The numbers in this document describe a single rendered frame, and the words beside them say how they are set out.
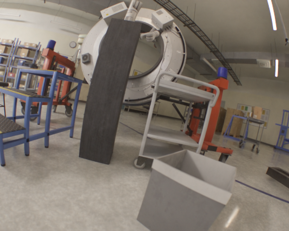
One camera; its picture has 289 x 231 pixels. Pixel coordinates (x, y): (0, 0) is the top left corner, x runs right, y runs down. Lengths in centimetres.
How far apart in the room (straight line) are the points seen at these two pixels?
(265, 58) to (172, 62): 503
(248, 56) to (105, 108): 598
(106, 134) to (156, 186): 58
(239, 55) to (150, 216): 633
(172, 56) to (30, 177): 175
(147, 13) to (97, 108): 152
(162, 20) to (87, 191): 183
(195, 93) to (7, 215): 122
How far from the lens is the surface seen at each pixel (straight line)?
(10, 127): 95
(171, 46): 175
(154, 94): 91
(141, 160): 102
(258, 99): 985
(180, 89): 93
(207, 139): 154
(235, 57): 643
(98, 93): 93
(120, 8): 195
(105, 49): 100
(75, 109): 138
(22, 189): 75
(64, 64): 230
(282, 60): 621
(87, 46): 196
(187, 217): 48
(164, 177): 45
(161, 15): 185
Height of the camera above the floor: 49
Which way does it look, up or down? 4 degrees down
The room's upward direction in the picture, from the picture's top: 13 degrees clockwise
